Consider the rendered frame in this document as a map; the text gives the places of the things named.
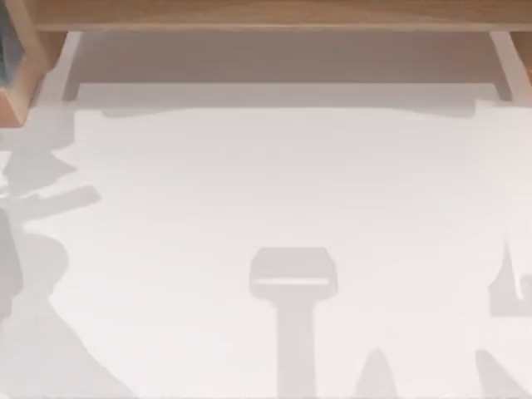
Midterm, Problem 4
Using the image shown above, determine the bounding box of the pulled-out wooden drawer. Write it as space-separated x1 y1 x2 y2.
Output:
0 0 67 128

